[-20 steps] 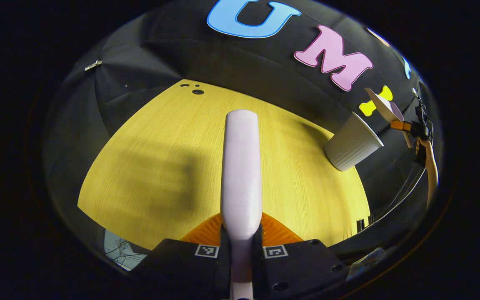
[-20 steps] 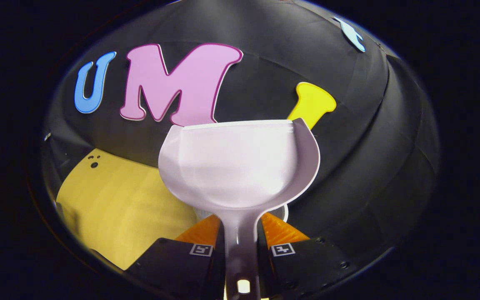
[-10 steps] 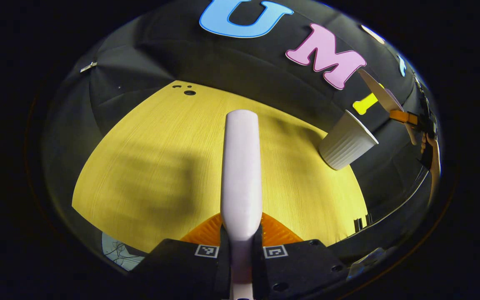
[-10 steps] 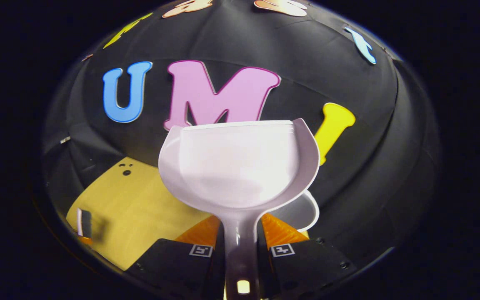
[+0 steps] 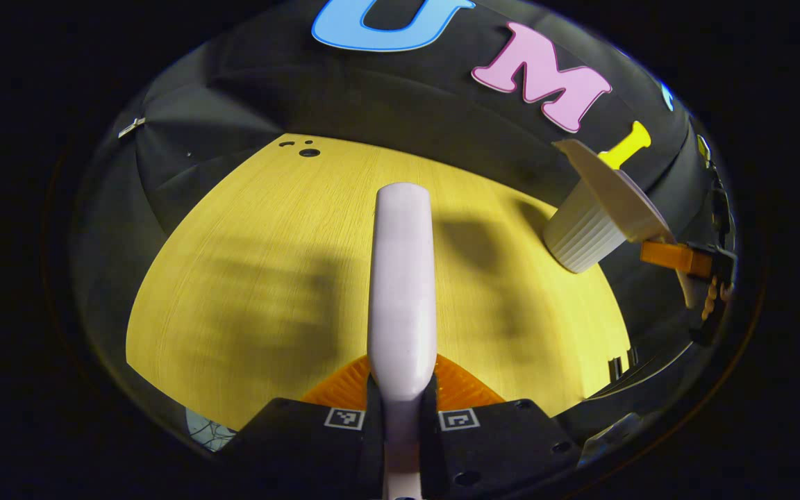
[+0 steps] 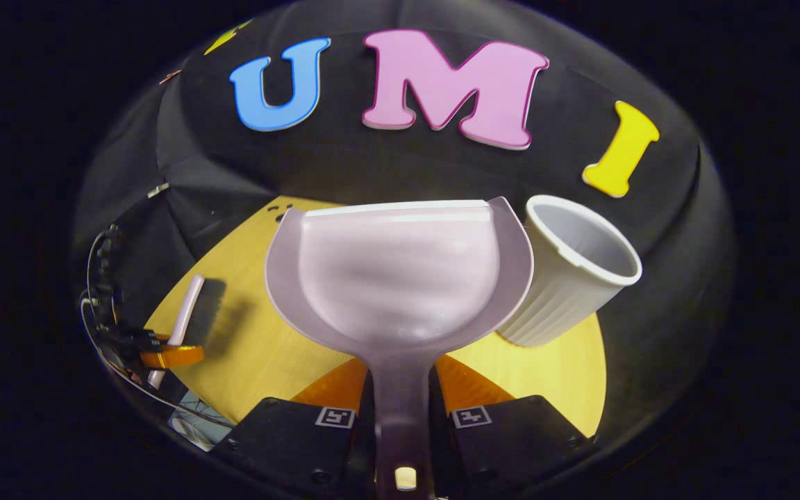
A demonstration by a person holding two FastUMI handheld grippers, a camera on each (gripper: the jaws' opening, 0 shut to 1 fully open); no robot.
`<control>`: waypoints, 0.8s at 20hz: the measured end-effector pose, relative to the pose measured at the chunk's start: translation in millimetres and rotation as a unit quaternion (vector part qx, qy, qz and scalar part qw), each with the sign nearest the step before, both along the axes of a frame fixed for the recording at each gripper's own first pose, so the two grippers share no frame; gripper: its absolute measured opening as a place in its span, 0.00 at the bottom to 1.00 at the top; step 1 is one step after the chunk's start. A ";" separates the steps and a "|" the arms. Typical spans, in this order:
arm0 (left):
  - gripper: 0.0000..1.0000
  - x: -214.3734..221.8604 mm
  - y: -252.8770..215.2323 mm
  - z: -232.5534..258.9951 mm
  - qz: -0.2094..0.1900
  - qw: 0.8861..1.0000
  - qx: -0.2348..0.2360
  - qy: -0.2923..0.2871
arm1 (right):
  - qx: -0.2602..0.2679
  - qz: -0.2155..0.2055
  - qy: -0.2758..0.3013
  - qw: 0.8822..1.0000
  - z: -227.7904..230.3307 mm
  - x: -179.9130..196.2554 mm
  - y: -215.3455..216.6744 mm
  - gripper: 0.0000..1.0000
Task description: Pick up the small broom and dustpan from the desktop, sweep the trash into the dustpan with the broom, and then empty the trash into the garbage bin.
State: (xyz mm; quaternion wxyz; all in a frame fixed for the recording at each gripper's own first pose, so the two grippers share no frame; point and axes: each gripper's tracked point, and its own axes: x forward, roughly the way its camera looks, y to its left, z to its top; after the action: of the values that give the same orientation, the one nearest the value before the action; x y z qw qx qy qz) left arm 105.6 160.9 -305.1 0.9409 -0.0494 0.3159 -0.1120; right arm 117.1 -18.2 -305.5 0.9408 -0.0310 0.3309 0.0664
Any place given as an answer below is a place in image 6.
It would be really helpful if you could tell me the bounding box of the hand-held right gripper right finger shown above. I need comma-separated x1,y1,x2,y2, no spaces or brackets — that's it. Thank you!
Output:
431,354,592,500

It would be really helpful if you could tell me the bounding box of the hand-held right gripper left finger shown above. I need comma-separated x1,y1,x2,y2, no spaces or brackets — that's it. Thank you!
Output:
209,358,376,500

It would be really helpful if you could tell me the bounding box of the white ribbed cup garbage bin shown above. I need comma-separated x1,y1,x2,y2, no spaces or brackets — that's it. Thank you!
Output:
496,194,644,348

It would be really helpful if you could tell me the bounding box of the grey plastic dustpan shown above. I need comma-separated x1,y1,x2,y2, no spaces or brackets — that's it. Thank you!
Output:
265,197,535,500

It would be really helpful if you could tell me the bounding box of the yellow wooden desktop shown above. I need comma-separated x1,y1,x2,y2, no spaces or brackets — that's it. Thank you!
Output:
144,196,608,438

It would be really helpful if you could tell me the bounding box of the black backdrop cloth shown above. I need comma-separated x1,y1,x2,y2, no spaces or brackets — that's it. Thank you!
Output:
74,0,738,445

